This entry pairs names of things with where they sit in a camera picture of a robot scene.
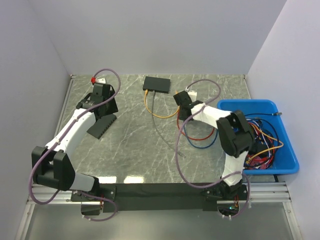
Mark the blue plastic bin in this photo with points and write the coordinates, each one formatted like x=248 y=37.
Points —
x=286 y=161

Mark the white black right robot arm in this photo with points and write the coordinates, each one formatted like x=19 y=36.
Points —
x=236 y=139

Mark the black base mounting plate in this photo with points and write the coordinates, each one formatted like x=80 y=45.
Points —
x=193 y=203

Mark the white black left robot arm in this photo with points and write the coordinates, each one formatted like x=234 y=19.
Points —
x=52 y=165

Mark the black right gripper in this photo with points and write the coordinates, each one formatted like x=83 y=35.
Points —
x=181 y=116

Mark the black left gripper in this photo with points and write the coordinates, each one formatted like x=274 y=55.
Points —
x=113 y=108

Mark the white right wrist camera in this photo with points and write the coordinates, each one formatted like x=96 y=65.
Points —
x=193 y=95

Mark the aluminium frame rail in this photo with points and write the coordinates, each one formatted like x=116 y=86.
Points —
x=257 y=192

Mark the black network switch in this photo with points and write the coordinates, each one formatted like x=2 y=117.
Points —
x=156 y=84
x=101 y=126

